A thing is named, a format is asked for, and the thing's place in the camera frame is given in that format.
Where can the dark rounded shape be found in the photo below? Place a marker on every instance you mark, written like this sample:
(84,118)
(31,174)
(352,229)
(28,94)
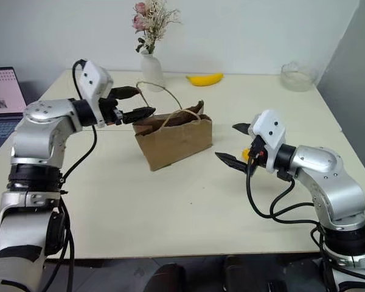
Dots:
(167,278)

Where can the open laptop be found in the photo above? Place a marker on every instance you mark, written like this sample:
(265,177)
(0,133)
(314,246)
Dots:
(0,88)

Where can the yellow block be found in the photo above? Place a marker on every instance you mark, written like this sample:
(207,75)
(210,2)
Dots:
(245,154)

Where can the clear glass bowl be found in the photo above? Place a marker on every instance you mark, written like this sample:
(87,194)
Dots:
(298,80)

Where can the white ceramic vase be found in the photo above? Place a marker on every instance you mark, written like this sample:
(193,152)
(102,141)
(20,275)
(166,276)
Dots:
(152,71)

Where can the yellow banana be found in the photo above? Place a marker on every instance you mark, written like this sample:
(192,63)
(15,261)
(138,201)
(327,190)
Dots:
(205,79)

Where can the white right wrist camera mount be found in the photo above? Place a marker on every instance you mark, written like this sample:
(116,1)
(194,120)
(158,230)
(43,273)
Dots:
(270,130)

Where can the dried flower bouquet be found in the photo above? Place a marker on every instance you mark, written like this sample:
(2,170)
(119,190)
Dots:
(153,21)

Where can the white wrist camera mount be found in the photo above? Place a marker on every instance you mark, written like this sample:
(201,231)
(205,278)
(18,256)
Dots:
(270,130)
(94,79)

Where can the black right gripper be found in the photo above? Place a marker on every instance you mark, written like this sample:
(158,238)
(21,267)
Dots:
(257,152)

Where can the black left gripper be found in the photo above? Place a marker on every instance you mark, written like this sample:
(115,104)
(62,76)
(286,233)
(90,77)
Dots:
(111,111)

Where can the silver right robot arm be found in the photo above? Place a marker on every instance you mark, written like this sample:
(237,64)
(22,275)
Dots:
(331,182)

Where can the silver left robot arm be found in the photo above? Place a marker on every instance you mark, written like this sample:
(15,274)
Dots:
(39,137)

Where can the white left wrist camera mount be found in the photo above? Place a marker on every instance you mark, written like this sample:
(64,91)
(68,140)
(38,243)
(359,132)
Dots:
(94,79)

